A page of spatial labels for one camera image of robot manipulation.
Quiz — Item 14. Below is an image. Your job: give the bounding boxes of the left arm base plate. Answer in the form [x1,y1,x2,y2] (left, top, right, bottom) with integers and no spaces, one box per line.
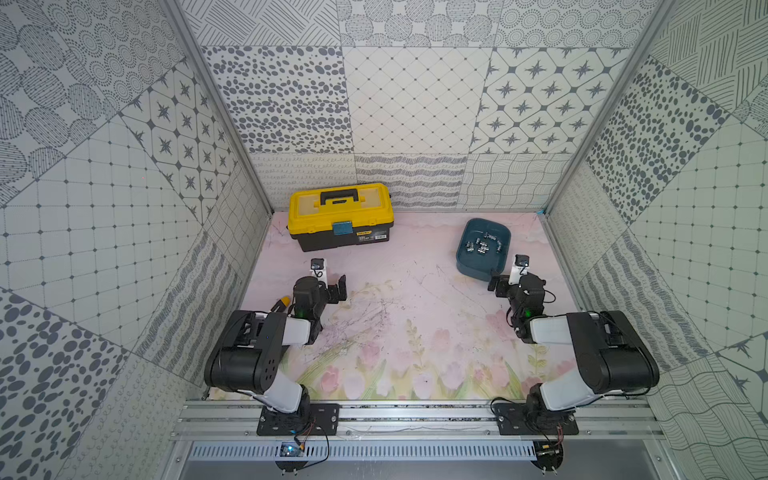
[257,403,341,437]

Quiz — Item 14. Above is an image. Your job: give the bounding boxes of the yellow black plastic toolbox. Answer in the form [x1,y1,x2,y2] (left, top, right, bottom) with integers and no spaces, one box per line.
[287,183,394,252]

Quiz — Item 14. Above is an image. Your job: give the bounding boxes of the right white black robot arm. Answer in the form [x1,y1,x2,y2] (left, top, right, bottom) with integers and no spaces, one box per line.
[488,273,660,414]

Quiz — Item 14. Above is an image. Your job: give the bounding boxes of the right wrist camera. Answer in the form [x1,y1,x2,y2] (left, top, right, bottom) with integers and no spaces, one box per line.
[508,254,530,285]

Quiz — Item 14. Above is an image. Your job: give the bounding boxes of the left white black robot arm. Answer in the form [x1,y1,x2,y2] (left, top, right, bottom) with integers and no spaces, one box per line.
[203,276,347,418]

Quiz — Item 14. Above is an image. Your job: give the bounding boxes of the left controller board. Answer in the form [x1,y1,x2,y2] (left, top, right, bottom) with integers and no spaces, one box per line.
[275,442,308,473]

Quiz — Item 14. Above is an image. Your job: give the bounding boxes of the teal plastic storage tray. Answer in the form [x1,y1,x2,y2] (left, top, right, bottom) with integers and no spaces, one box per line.
[456,218,511,283]

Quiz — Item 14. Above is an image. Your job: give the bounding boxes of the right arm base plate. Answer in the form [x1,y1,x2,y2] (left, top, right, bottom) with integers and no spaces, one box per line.
[489,399,579,438]

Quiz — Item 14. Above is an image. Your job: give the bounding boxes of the white slotted cable duct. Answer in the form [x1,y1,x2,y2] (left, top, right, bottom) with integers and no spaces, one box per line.
[188,439,535,462]

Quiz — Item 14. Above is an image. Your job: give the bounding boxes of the aluminium mounting rail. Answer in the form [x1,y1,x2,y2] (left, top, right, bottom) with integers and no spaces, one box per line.
[170,398,664,441]

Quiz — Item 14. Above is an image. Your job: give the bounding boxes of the controller board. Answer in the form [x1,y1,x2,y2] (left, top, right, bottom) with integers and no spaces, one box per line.
[531,441,564,474]
[275,442,308,473]

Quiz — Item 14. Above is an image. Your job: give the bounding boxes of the right controller board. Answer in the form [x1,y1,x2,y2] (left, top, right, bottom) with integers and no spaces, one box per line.
[531,441,564,474]

